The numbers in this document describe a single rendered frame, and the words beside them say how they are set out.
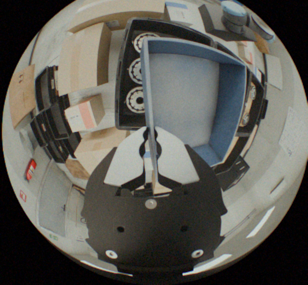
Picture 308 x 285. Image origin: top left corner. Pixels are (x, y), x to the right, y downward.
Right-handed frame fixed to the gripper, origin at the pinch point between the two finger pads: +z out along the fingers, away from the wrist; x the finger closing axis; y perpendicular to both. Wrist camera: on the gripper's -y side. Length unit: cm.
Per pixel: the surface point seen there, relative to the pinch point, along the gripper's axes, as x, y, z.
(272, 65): 325, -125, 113
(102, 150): -22.2, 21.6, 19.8
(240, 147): 71, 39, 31
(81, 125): -32.5, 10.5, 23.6
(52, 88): -88, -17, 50
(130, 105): -7.6, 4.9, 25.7
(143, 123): -3.1, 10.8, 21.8
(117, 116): -10.8, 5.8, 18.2
